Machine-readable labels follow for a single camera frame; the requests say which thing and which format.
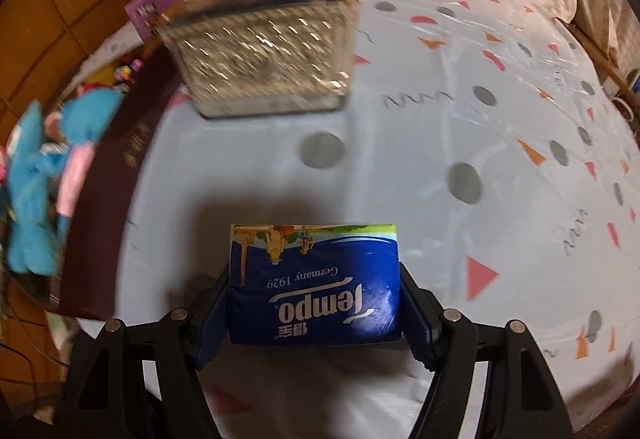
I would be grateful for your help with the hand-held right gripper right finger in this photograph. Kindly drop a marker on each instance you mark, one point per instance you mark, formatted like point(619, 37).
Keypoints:
point(417, 329)

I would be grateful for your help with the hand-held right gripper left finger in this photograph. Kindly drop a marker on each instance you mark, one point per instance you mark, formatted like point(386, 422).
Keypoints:
point(215, 324)

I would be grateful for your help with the blue tissue packet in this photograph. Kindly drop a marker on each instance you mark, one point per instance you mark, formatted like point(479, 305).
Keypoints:
point(320, 289)

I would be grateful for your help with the brown tin box gold inside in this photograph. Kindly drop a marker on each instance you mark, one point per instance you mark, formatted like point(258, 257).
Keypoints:
point(120, 169)

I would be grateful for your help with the blue plush toy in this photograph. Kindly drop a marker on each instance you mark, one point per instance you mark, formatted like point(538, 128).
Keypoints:
point(30, 199)

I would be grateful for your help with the doll with black hair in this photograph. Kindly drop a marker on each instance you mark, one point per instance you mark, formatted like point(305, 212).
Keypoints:
point(125, 71)

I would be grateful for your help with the silver ornate tissue box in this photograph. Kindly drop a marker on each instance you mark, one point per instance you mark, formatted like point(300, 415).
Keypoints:
point(270, 44)

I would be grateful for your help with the purple cardboard box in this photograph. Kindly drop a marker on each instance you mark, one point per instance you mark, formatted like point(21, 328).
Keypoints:
point(150, 9)

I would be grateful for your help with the wooden side table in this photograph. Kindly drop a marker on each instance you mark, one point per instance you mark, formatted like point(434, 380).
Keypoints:
point(607, 64)

